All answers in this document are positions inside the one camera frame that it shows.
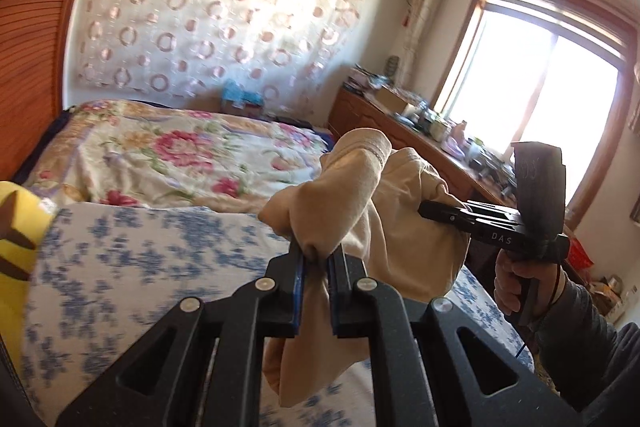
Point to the window with wooden frame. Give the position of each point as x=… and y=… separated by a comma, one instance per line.
x=553, y=71

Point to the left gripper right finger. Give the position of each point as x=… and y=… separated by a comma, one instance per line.
x=431, y=364

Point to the teal box by curtain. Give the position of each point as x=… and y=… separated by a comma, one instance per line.
x=239, y=102

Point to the beige printed t-shirt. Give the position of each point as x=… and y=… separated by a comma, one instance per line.
x=366, y=201

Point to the cardboard box on sideboard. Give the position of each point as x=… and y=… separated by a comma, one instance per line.
x=392, y=101

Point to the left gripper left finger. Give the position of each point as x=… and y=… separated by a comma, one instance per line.
x=200, y=364

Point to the circle patterned sheer curtain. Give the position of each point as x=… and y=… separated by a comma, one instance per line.
x=185, y=52

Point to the wooden slatted wardrobe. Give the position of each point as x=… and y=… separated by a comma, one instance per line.
x=33, y=36

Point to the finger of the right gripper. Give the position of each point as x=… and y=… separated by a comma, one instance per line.
x=458, y=217

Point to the beige side curtain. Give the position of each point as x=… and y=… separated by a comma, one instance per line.
x=420, y=18

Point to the person's right hand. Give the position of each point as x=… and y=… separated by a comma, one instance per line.
x=511, y=276

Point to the blue floral white bedspread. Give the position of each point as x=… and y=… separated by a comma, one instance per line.
x=105, y=274

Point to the person's right forearm dark sleeve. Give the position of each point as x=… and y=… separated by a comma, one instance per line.
x=594, y=366

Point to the pink floral quilt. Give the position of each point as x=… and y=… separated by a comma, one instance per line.
x=127, y=153

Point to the yellow plush toy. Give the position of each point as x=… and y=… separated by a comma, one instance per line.
x=25, y=219

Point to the wooden sideboard cabinet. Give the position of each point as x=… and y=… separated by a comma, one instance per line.
x=351, y=111

